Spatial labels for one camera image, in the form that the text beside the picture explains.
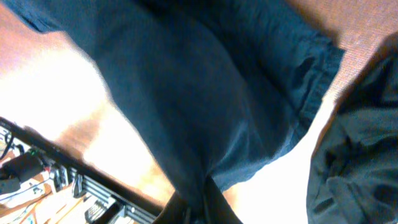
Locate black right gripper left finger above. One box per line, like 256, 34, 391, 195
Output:
152, 192, 190, 224

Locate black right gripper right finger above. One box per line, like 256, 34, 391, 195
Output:
203, 177, 243, 224

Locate dark blue shorts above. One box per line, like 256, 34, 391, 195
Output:
0, 0, 346, 215

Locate black garment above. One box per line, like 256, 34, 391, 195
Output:
306, 34, 397, 224

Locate aluminium table frame rail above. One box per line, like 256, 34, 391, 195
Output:
1, 118, 162, 223

